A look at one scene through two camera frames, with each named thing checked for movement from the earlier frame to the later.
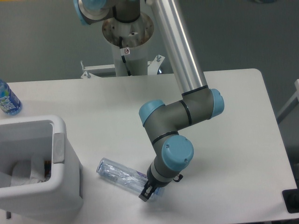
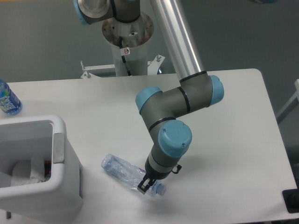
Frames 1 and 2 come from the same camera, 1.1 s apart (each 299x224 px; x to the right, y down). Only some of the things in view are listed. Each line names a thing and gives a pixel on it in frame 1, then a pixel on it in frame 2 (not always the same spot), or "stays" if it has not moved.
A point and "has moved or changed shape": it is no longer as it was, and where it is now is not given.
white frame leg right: x=292 y=103 stays
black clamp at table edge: x=291 y=197 stays
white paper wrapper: x=26 y=172 stays
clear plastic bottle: x=131 y=179 has moved or changed shape
